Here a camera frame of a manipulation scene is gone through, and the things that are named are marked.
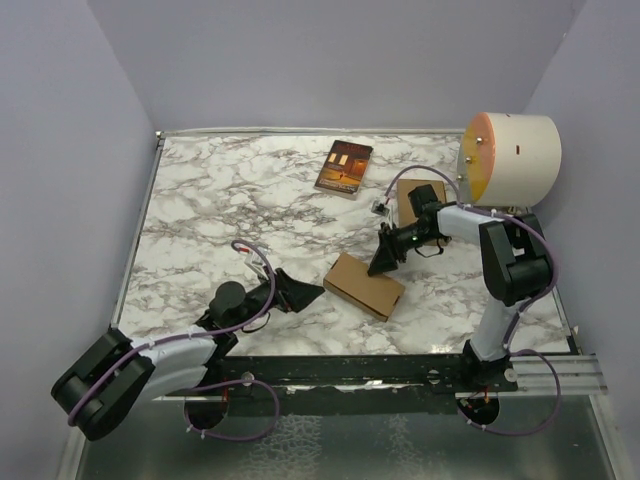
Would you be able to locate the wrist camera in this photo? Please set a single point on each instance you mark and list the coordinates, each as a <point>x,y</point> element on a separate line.
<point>384,208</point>
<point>255,263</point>

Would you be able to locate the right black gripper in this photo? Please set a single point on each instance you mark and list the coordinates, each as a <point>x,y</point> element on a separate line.
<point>389,252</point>

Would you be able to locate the round pastel drawer cabinet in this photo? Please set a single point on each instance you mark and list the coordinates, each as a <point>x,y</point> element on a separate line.
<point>508,160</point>

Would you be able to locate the dark paperback book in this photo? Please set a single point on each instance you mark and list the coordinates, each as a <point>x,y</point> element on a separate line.
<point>344,169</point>

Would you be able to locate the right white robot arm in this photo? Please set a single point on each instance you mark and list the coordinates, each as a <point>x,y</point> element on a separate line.
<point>516,264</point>

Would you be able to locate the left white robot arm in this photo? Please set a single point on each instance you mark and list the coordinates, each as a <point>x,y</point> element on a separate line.
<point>117,372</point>

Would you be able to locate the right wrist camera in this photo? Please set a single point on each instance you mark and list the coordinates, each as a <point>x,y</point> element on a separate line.
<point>384,208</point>

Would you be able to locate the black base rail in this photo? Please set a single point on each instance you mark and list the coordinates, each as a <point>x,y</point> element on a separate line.
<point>439,372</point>

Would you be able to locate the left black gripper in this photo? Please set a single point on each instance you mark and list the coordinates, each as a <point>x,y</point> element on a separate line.
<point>291,295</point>

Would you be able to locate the folded brown cardboard box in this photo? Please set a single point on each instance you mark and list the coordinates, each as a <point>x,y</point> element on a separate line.
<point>420,201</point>

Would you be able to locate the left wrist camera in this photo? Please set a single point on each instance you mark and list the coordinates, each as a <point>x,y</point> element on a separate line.
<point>255,263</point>

